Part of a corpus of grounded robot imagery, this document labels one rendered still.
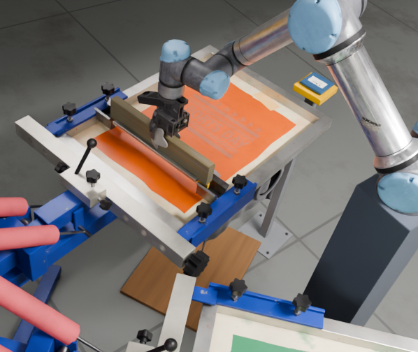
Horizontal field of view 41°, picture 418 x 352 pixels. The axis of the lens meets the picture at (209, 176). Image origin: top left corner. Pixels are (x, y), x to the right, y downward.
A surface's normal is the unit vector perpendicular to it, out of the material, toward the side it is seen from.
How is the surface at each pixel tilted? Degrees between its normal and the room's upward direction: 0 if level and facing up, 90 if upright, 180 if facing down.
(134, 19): 0
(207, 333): 0
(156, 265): 0
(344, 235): 90
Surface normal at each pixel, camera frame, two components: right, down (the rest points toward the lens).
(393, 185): -0.47, 0.65
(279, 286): 0.15, -0.69
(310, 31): -0.61, 0.43
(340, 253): -0.77, 0.37
